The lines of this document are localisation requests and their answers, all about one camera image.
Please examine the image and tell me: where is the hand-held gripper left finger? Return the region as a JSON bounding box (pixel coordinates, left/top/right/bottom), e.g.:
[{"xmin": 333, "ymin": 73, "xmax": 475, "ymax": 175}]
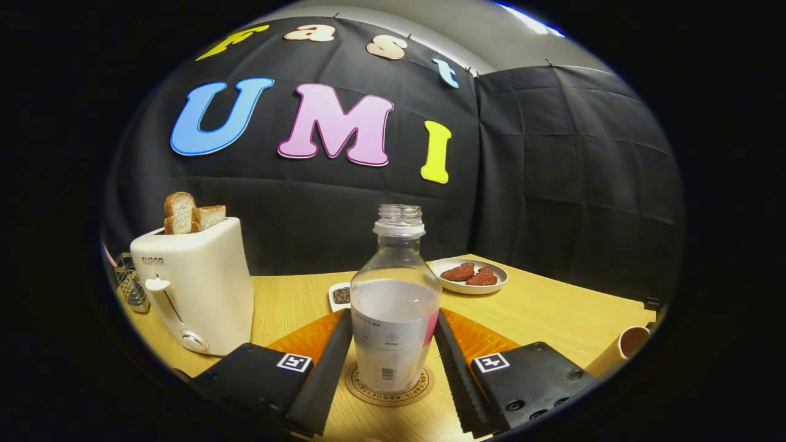
[{"xmin": 190, "ymin": 309, "xmax": 354, "ymax": 438}]

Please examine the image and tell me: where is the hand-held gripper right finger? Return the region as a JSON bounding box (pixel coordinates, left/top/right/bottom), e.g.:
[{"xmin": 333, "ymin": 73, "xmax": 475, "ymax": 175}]
[{"xmin": 433, "ymin": 307, "xmax": 596, "ymax": 438}]

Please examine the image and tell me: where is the round wooden coaster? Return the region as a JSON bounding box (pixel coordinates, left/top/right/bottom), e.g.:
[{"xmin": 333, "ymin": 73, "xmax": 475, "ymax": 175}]
[{"xmin": 344, "ymin": 362, "xmax": 435, "ymax": 407}]

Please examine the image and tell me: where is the clear plastic juice bottle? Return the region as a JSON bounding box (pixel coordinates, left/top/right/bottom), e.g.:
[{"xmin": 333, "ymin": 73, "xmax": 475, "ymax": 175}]
[{"xmin": 350, "ymin": 204, "xmax": 443, "ymax": 395}]

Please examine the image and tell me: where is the cream cup with wooden handle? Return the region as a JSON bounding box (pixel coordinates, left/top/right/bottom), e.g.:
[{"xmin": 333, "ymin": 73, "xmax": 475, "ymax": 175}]
[{"xmin": 583, "ymin": 325, "xmax": 652, "ymax": 377}]

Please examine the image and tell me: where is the white divided seed dish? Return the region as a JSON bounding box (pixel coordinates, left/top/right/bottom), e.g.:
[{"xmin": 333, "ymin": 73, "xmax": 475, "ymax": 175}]
[{"xmin": 329, "ymin": 281, "xmax": 354, "ymax": 312}]

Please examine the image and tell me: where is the white round plate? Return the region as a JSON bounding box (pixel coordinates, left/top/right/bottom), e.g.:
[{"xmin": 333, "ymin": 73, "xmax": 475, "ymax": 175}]
[{"xmin": 428, "ymin": 257, "xmax": 509, "ymax": 295}]

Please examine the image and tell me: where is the wooden table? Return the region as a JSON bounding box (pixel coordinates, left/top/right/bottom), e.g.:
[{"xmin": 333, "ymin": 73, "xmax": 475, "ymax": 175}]
[{"xmin": 120, "ymin": 254, "xmax": 658, "ymax": 442}]

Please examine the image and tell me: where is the white toaster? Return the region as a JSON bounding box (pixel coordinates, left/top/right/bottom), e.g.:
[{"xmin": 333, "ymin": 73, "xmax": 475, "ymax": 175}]
[{"xmin": 130, "ymin": 217, "xmax": 255, "ymax": 357}]

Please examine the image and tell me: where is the toast bread slice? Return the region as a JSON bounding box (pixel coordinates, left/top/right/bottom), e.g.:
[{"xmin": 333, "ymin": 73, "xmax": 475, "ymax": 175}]
[
  {"xmin": 163, "ymin": 192, "xmax": 196, "ymax": 235},
  {"xmin": 192, "ymin": 204, "xmax": 227, "ymax": 232}
]

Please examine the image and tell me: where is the black backdrop cloth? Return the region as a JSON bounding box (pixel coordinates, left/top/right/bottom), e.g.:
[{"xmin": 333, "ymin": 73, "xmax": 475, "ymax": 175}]
[{"xmin": 101, "ymin": 15, "xmax": 685, "ymax": 308}]

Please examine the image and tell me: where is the small wire basket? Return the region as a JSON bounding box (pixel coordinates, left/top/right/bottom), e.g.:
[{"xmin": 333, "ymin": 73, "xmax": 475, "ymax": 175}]
[{"xmin": 114, "ymin": 252, "xmax": 150, "ymax": 314}]

